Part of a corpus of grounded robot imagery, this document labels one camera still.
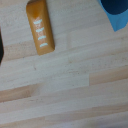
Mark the blue mug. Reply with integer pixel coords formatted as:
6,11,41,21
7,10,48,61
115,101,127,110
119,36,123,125
99,0,128,33

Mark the orange block with white marks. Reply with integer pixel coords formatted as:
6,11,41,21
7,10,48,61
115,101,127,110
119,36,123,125
25,0,56,57

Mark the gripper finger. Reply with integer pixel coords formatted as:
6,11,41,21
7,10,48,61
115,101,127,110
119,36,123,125
0,28,5,65

